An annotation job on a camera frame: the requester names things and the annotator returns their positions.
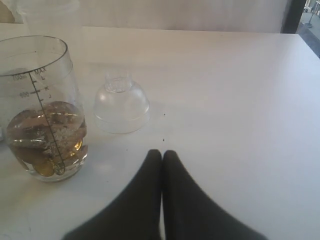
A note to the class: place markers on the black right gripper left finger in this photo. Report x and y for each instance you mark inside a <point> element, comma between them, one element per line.
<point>135,213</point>

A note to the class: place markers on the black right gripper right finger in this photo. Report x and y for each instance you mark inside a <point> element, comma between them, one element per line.
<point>190,214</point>

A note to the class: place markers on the clear dome shaker lid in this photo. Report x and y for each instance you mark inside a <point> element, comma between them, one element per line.
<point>120,105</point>

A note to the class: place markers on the brown cereal contents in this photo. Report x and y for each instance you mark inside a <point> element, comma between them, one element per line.
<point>49,141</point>

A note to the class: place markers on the clear plastic measuring cup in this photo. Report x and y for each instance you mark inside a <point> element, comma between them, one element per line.
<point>35,70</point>

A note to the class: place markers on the translucent plastic container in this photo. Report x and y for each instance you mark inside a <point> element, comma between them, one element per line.
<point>56,18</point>

